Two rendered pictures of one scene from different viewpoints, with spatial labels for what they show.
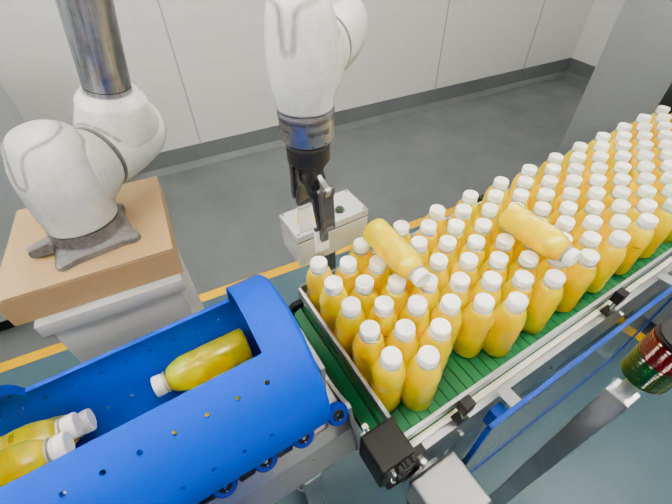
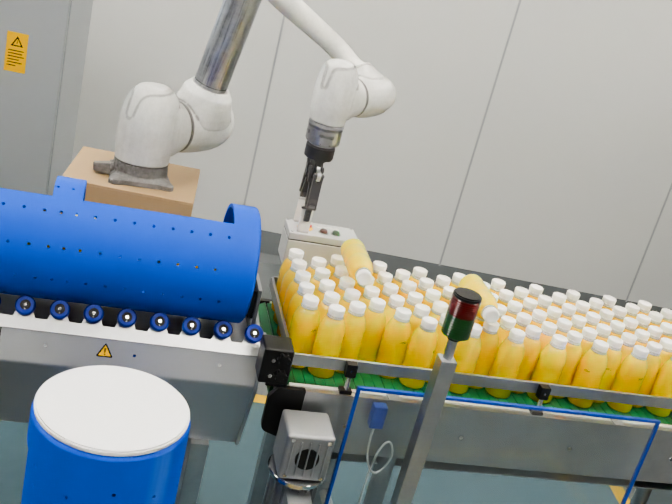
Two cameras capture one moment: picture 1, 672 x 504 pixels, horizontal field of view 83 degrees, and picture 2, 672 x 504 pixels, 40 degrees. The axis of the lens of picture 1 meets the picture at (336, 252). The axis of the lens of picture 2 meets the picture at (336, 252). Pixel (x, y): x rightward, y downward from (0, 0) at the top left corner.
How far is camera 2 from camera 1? 1.71 m
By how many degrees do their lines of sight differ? 26
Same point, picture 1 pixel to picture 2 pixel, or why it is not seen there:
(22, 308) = not seen: hidden behind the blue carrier
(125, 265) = (154, 198)
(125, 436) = (151, 216)
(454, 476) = (317, 420)
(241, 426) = (204, 249)
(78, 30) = (217, 44)
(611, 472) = not seen: outside the picture
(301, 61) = (328, 93)
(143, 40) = (238, 80)
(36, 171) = (145, 109)
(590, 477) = not seen: outside the picture
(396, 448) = (282, 346)
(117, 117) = (207, 103)
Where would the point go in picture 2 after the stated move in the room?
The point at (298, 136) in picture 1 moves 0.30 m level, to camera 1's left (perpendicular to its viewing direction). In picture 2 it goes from (314, 134) to (206, 98)
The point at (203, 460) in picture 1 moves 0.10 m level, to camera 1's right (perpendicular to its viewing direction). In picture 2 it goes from (177, 253) to (216, 268)
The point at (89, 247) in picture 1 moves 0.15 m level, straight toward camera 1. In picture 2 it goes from (137, 177) to (147, 197)
